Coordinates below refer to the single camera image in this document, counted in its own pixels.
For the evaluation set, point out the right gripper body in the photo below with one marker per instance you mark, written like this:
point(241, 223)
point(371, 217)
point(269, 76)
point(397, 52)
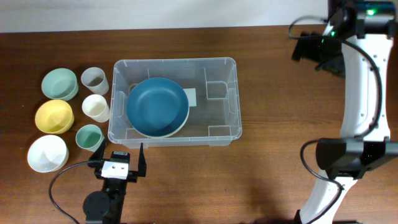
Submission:
point(325, 52)

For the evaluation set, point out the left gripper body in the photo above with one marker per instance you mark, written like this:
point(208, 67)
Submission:
point(132, 177)

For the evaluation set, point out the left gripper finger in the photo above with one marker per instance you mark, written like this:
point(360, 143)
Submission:
point(98, 154)
point(142, 166)

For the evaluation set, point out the beige plate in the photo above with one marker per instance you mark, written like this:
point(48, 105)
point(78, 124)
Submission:
point(154, 122)

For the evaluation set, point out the yellow bowl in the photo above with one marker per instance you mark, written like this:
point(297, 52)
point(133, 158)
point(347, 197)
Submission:
point(54, 117)

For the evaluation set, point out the blue plate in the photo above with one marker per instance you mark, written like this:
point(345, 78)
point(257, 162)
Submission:
point(161, 92)

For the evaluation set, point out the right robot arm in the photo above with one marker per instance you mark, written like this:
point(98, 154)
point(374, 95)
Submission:
point(356, 44)

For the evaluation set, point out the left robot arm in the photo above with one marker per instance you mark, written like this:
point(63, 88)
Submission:
point(106, 205)

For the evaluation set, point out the green cup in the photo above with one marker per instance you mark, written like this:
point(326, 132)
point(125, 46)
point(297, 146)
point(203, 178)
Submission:
point(89, 137)

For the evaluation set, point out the cream cup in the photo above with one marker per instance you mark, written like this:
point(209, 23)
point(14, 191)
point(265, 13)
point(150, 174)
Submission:
point(96, 107)

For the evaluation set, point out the white bowl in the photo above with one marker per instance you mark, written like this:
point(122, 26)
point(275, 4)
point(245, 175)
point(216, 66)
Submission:
point(48, 153)

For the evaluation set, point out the grey cup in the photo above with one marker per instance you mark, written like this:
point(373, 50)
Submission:
point(95, 80)

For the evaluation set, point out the green bowl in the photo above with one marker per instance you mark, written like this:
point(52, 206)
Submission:
point(60, 84)

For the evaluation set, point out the clear plastic storage bin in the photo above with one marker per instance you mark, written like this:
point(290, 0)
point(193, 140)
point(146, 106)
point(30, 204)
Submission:
point(216, 119)

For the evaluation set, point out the white label in bin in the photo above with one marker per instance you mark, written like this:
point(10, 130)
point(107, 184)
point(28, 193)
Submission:
point(191, 96)

